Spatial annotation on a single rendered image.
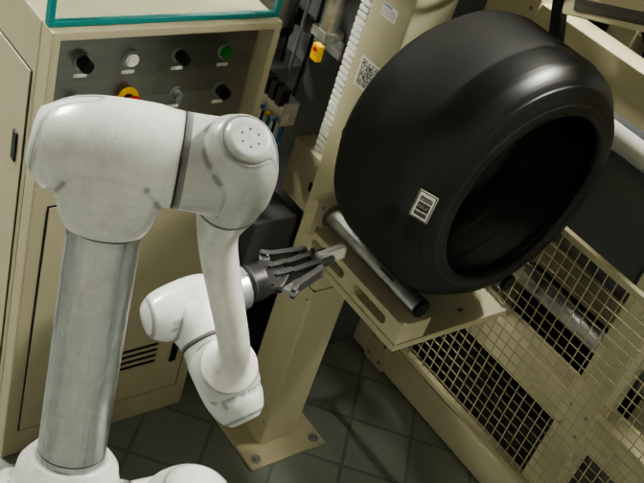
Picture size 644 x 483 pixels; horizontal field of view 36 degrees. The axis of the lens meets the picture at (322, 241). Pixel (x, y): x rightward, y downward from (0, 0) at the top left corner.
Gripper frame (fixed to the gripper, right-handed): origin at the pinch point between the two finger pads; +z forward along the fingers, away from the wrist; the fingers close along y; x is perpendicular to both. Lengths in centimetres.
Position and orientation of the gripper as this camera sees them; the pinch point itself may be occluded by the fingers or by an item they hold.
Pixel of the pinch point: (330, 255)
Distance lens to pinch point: 198.0
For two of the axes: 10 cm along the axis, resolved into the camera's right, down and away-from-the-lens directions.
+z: 8.1, -2.8, 5.1
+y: -5.6, -6.1, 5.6
